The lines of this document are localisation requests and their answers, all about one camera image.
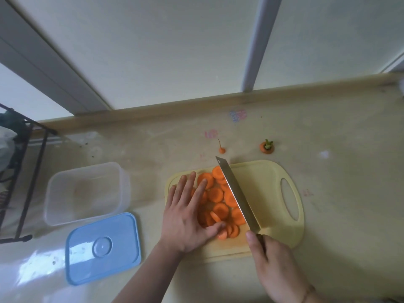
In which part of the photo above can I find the person's left hand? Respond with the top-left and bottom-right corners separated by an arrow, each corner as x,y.
159,172 -> 226,255

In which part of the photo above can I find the person's right hand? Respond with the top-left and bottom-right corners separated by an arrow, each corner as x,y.
246,231 -> 317,303

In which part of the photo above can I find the pile of orange carrot slices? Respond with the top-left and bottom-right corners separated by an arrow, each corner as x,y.
190,166 -> 247,240

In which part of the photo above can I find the steel kitchen knife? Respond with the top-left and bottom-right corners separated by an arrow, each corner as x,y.
215,156 -> 266,251

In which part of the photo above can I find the person's left forearm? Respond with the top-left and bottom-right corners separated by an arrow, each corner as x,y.
112,241 -> 185,303

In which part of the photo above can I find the yellow plastic cutting board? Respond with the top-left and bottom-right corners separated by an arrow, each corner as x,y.
165,160 -> 305,264

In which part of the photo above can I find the clear plastic food container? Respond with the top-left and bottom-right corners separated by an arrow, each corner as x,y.
43,161 -> 131,227

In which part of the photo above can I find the blue plastic container lid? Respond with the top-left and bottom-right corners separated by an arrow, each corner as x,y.
65,212 -> 142,286

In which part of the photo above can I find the translucent plastic bag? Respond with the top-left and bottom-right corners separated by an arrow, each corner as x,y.
0,110 -> 20,175

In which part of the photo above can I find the black wire rack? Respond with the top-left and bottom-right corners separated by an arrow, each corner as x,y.
0,103 -> 58,244

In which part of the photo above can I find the grey window frame bar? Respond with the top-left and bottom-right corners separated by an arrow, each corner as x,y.
0,0 -> 112,116

